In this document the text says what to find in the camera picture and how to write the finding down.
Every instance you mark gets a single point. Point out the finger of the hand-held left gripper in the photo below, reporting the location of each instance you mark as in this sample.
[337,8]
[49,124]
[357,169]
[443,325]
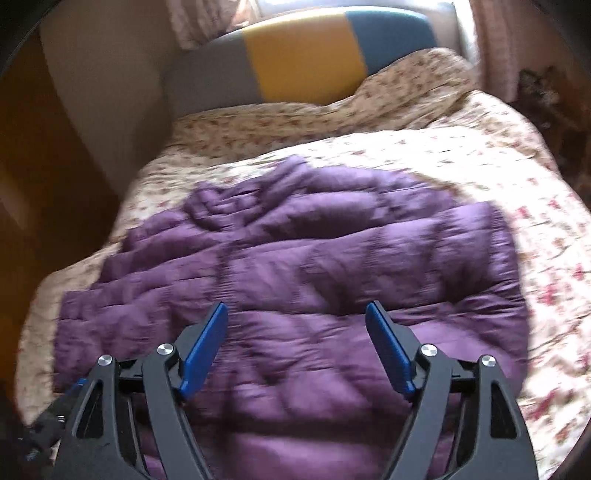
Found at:
[57,410]

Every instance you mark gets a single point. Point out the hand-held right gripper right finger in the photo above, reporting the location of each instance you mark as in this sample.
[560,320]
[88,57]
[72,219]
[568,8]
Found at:
[387,346]

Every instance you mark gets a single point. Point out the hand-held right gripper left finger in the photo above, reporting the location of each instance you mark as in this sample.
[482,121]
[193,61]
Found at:
[206,344]

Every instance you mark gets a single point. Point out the purple puffer jacket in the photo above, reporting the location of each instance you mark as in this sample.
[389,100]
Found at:
[323,258]

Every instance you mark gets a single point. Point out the rose print quilt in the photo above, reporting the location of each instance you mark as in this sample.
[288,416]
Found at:
[531,230]

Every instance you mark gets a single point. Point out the brown wooden wardrobe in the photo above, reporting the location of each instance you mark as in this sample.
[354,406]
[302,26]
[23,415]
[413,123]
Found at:
[41,184]

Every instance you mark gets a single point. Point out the small-flowered beige pillow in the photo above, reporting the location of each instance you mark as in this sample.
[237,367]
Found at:
[406,87]

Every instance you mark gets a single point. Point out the dark tangled object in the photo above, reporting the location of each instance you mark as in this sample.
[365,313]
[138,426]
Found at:
[540,92]

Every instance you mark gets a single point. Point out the grey yellow blue headboard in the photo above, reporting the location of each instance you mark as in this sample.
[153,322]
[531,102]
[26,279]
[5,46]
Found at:
[300,55]

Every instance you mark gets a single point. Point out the pink patterned curtain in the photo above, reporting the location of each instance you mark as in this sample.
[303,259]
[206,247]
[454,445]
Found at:
[498,41]
[203,23]

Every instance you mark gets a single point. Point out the bright window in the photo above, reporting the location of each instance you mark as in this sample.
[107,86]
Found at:
[351,5]

